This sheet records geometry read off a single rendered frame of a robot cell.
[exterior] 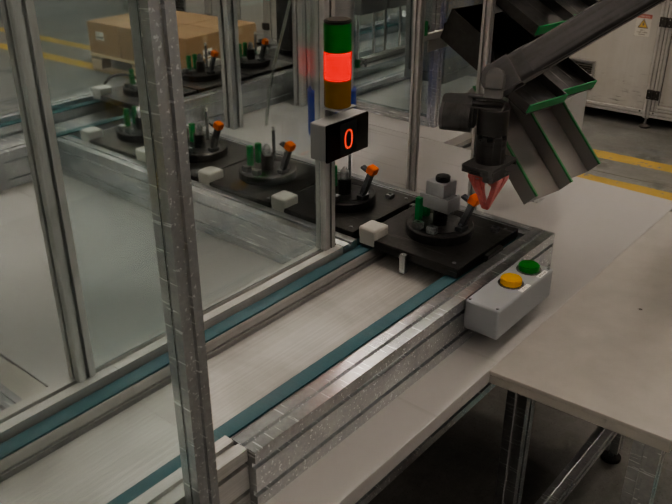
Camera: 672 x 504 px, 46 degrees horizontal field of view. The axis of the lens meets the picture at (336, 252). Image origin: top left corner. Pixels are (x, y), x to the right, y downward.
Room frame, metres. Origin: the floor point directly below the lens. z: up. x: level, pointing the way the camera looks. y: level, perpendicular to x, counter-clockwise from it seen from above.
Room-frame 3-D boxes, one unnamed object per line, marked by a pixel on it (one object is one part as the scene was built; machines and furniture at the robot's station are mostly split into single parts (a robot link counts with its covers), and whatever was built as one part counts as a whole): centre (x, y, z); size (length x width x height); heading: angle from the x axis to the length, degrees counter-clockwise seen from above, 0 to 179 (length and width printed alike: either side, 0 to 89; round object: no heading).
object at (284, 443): (1.18, -0.16, 0.91); 0.89 x 0.06 x 0.11; 140
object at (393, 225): (1.49, -0.22, 0.96); 0.24 x 0.24 x 0.02; 50
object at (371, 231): (1.48, -0.08, 0.97); 0.05 x 0.05 x 0.04; 50
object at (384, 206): (1.65, -0.02, 1.01); 0.24 x 0.24 x 0.13; 50
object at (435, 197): (1.50, -0.21, 1.06); 0.08 x 0.04 x 0.07; 47
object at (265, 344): (1.28, 0.00, 0.91); 0.84 x 0.28 x 0.10; 140
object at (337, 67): (1.42, 0.00, 1.33); 0.05 x 0.05 x 0.05
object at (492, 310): (1.29, -0.33, 0.93); 0.21 x 0.07 x 0.06; 140
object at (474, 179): (1.43, -0.30, 1.10); 0.07 x 0.07 x 0.09; 50
